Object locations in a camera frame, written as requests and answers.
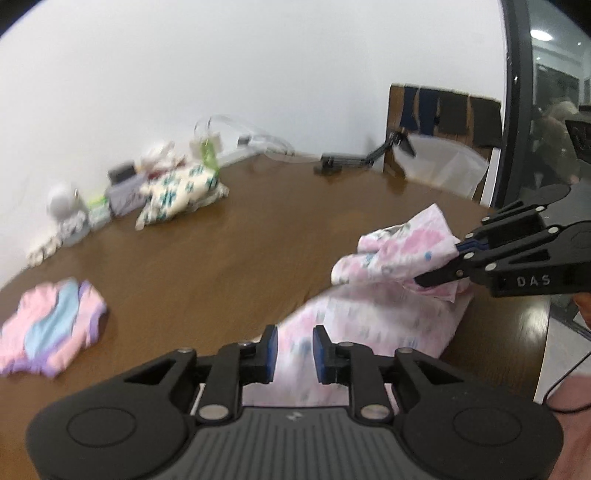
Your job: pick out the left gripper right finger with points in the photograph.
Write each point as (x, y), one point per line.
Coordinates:
(360, 370)

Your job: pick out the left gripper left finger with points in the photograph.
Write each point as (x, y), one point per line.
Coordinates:
(233, 367)

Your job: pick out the pink blue purple garment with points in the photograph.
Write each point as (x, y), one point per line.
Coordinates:
(52, 324)

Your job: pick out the floral fabric pouch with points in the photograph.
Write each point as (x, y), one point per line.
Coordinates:
(184, 189)

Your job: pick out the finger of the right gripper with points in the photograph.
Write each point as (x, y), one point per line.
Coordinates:
(456, 269)
(471, 243)

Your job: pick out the pink floral garment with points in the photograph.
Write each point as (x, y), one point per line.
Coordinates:
(374, 300)

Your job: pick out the white plastic bag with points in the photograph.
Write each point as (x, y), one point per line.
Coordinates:
(445, 164)

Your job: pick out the grey box with black device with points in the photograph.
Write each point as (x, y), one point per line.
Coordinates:
(123, 193)

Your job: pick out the white round toy robot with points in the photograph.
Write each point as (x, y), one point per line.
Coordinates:
(64, 201)

